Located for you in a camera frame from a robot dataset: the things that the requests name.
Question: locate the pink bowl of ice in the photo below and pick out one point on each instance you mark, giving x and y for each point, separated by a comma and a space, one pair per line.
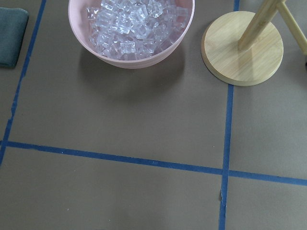
130, 34

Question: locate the wooden stand with base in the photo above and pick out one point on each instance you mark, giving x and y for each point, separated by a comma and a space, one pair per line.
243, 48

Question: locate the grey yellow cloth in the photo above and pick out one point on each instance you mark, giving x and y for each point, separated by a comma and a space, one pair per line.
13, 23

